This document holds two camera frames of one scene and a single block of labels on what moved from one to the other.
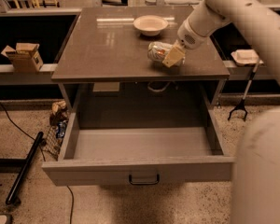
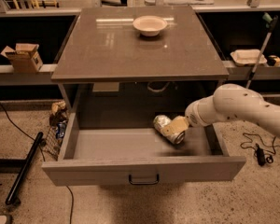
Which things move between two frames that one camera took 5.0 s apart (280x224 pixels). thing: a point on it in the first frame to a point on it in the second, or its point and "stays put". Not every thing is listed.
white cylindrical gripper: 188,37 to 192,118
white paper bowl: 150,25 stays put
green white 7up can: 158,50 to 161,121
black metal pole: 24,169 stays put
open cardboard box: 25,57 stays put
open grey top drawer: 138,146 stays put
